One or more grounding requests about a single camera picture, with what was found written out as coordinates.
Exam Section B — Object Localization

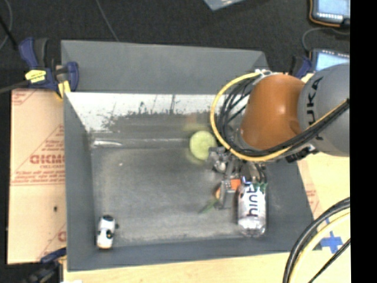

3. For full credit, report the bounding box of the yellow-green ball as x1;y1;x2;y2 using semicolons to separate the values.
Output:
186;129;219;166

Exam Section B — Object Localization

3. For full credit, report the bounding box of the black cylinder on white bracket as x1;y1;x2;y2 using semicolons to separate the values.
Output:
285;145;318;163

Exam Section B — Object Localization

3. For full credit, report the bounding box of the clear plastic bottle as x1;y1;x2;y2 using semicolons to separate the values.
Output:
236;181;268;238

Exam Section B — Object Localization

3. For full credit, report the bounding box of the orange toy carrot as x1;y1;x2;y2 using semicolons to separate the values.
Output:
199;177;242;214

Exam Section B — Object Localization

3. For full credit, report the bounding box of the brown cardboard board, red print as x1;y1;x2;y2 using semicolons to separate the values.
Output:
7;87;323;265

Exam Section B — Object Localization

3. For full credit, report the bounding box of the grey metal bin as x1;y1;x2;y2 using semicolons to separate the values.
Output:
60;40;315;271

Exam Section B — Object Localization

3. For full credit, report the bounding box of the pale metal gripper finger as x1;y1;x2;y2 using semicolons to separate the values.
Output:
220;179;237;210

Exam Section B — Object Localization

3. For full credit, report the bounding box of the black and white toy animal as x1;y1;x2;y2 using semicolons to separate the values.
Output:
95;214;119;250

